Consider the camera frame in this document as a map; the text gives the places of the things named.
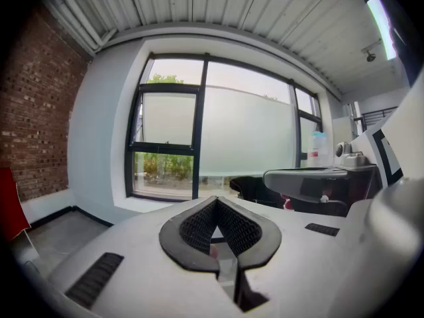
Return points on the white appliance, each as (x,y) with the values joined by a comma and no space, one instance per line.
(354,159)

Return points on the black metal railing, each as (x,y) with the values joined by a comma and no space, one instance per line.
(377,116)

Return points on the clear bottle with blue cap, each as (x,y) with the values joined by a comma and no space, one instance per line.
(317,151)

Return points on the grey board table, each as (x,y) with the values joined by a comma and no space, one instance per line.
(298,177)

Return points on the ceiling mounted camera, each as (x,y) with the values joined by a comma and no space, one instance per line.
(371,55)

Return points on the black jacket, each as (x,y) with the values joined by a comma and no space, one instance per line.
(248,187)

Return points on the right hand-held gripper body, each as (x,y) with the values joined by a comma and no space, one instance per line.
(410,137)

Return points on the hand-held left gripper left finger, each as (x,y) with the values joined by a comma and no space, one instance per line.
(172,240)

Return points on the long ceiling light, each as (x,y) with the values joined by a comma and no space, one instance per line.
(382,28)

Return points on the small round white device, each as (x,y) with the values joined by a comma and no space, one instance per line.
(341,149)

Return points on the red cabinet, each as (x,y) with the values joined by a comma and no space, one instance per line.
(10,204)

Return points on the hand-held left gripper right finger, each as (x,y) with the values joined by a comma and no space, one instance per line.
(265,240)

